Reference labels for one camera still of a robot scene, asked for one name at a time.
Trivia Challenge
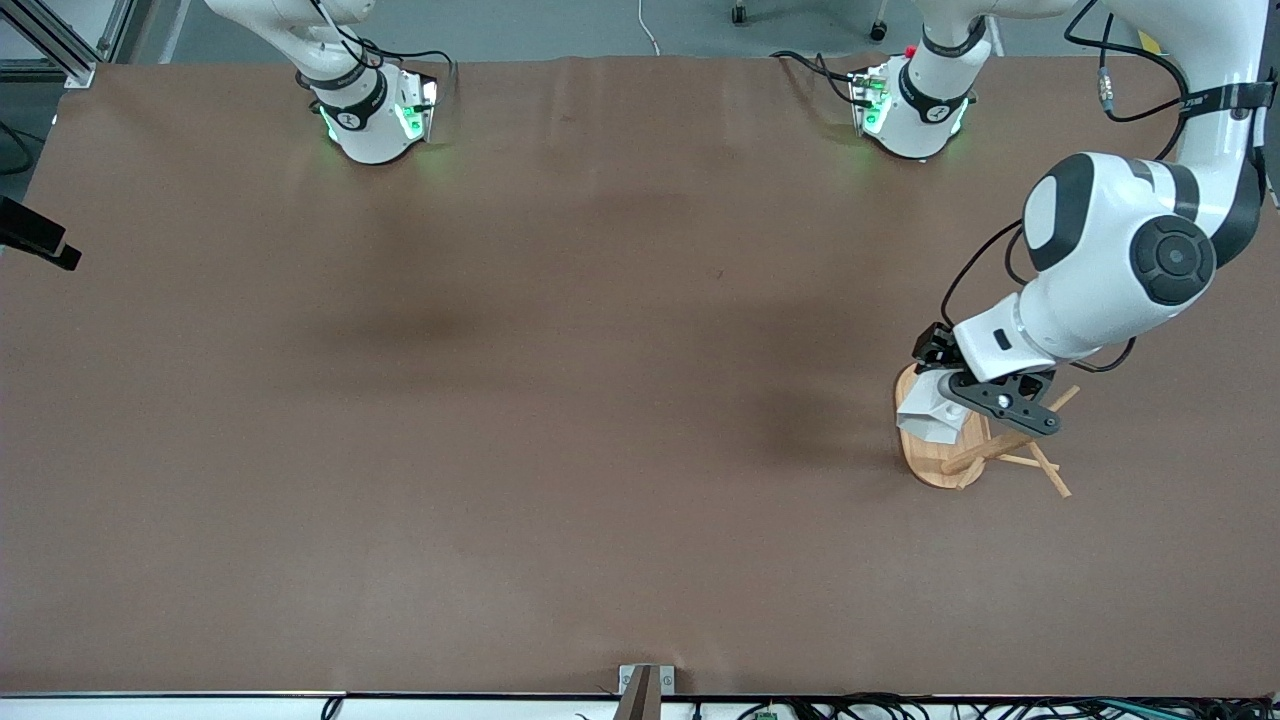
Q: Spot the white faceted cup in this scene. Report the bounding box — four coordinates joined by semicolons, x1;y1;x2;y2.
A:
896;370;969;447

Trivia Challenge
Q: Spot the wooden cup rack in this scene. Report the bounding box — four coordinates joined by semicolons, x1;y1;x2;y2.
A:
893;360;1082;499

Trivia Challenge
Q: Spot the brown table cover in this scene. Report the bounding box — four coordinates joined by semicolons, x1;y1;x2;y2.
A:
0;55;1280;696

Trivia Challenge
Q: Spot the aluminium frame profile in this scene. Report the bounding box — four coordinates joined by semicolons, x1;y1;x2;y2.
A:
0;0;131;89

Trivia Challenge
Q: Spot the black left arm base cable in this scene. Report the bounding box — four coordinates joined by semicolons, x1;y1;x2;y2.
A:
770;50;871;106

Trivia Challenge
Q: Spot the black arm base cable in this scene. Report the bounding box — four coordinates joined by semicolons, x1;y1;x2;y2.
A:
770;50;871;106
345;35;459;101

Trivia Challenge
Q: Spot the black cable bundle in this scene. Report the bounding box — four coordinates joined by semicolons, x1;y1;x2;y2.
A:
740;692;1280;720

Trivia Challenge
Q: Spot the black right arm base cable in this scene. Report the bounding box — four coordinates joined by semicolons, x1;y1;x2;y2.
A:
345;35;459;101

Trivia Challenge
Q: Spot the metal table edge bracket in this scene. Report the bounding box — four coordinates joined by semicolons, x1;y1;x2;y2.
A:
612;663;676;720

